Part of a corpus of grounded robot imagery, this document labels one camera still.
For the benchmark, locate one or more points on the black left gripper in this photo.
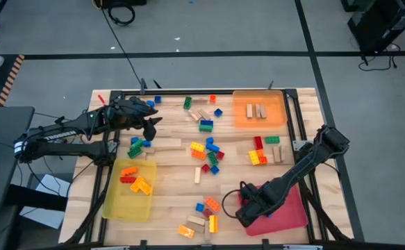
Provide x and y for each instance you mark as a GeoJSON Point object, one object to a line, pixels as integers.
{"type": "Point", "coordinates": [129, 112]}

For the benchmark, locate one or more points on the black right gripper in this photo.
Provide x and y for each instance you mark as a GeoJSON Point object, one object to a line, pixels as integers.
{"type": "Point", "coordinates": [257, 205]}

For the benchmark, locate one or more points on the yellow long brick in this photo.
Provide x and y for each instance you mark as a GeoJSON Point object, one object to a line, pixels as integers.
{"type": "Point", "coordinates": [213, 224]}
{"type": "Point", "coordinates": [197, 147]}
{"type": "Point", "coordinates": [254, 158]}

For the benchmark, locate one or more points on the orange long brick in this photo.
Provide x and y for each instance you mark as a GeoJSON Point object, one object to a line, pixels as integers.
{"type": "Point", "coordinates": [129, 171]}
{"type": "Point", "coordinates": [199, 155]}
{"type": "Point", "coordinates": [212, 204]}

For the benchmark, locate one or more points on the red long brick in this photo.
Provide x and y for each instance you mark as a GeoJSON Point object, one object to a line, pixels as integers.
{"type": "Point", "coordinates": [258, 142]}
{"type": "Point", "coordinates": [128, 180]}

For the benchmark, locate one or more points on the yellow-orange long brick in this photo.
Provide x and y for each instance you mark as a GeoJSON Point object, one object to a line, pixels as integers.
{"type": "Point", "coordinates": [136, 183]}
{"type": "Point", "coordinates": [145, 188]}

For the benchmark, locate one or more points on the light orange small brick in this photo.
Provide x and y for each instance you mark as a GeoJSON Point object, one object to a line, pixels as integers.
{"type": "Point", "coordinates": [185, 231]}

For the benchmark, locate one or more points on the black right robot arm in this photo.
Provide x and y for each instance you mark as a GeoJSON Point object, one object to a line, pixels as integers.
{"type": "Point", "coordinates": [303, 166]}

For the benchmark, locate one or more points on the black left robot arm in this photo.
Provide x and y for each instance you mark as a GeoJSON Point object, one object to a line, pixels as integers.
{"type": "Point", "coordinates": [66, 149]}

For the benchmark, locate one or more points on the green long brick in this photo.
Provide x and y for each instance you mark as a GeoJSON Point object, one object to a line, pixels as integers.
{"type": "Point", "coordinates": [205, 129]}
{"type": "Point", "coordinates": [272, 140]}
{"type": "Point", "coordinates": [134, 152]}
{"type": "Point", "coordinates": [213, 158]}
{"type": "Point", "coordinates": [187, 103]}
{"type": "Point", "coordinates": [138, 144]}

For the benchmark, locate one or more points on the pink translucent bin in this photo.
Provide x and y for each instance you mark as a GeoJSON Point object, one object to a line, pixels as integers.
{"type": "Point", "coordinates": [292, 218]}

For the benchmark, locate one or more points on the dark red small brick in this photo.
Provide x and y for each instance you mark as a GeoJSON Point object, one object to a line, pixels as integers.
{"type": "Point", "coordinates": [207, 213]}

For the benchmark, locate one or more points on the blue long brick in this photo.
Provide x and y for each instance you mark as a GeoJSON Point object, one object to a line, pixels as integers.
{"type": "Point", "coordinates": [206, 123]}
{"type": "Point", "coordinates": [213, 148]}

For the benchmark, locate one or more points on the loose toy bricks on table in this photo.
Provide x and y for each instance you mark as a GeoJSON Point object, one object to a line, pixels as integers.
{"type": "Point", "coordinates": [195, 92]}

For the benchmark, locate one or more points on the red marker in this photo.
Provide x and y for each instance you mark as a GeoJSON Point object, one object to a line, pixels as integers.
{"type": "Point", "coordinates": [101, 99]}

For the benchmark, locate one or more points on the black beam with light strips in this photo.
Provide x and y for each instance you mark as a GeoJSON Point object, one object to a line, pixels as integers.
{"type": "Point", "coordinates": [303, 247]}

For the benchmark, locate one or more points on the wooden block with Jenga print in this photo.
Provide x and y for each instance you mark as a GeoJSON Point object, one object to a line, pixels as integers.
{"type": "Point", "coordinates": [195, 227]}

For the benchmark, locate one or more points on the yellow translucent bin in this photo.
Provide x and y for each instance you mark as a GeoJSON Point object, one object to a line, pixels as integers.
{"type": "Point", "coordinates": [125, 205]}

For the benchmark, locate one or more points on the orange translucent bin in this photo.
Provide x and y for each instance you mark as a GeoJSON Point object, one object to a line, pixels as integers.
{"type": "Point", "coordinates": [240, 118]}

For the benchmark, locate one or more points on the black equipment box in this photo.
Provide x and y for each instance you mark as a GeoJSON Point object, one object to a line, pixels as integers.
{"type": "Point", "coordinates": [349, 4]}
{"type": "Point", "coordinates": [125, 2]}

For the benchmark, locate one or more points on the black side desk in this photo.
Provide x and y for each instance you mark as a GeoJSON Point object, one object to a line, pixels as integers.
{"type": "Point", "coordinates": [0, 156]}

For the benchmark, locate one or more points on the black equipment case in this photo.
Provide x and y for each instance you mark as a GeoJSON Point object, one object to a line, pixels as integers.
{"type": "Point", "coordinates": [379, 24]}

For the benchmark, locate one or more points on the grey metal bracket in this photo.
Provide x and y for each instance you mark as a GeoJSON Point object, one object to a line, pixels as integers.
{"type": "Point", "coordinates": [297, 144]}

